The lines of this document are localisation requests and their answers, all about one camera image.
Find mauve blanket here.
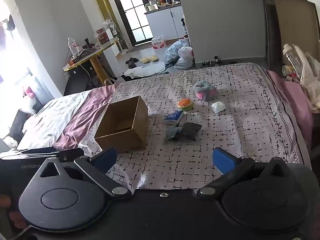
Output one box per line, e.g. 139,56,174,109
52,85,118,150

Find clear water bottle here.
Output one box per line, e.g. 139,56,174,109
68,38,79,57

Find black cabinet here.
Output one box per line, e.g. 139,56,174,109
64,67,98,95

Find brown cardboard box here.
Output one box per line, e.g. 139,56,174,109
94,95,148,153

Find round gold-edged table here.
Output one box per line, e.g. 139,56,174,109
62,37,120,85

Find white quilt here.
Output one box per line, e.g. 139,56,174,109
17,90,90,150

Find dark clothes pile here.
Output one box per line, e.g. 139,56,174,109
117,72,170,82

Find blue-grey trash bag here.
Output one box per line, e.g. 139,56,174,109
165,39,189,64

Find clear plastic bag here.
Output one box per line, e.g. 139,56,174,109
174,59,194,70

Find white cloth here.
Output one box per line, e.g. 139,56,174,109
211,101,226,114

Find white floor mat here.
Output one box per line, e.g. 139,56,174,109
125,62,166,77

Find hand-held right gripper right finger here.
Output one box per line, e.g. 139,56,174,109
197,147,290,198

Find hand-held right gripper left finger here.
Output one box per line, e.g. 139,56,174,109
39,147,132,198

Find light blue cloth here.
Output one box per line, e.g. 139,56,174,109
164,126,184,144

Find dark grey cloth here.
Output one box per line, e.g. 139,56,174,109
181,122,202,140

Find burger plush toy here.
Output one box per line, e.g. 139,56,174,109
177,99,194,111

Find yellow curtain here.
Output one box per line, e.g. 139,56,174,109
90,0,128,50

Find large white plastic bag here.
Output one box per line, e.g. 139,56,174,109
292,45,320,110

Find black-framed glass door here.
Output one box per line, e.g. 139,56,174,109
107,0,153,47

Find pack of water bottles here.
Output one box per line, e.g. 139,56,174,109
151,35,167,48

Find white kitchen cabinet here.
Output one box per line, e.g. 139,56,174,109
145,5,187,40

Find white black-patterned bedsheet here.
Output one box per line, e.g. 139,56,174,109
79,62,312,190

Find wooden headboard panel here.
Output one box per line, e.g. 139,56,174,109
272,0,320,63

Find pink bedsheet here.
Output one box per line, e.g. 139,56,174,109
266,70,313,150

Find white plush toy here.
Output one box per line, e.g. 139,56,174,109
20,97,38,113

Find hanging clothes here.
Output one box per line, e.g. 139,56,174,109
0,15,15,45

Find red snack box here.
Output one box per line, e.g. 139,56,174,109
96,28,110,43

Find small white box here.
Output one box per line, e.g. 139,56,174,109
106,27,118,40

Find blue tissue pack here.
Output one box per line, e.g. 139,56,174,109
164,110,184,125

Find grey and pink plush toy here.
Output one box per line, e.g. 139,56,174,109
193,80,217,101

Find clear plastic bottle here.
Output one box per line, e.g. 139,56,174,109
282,44,304,78

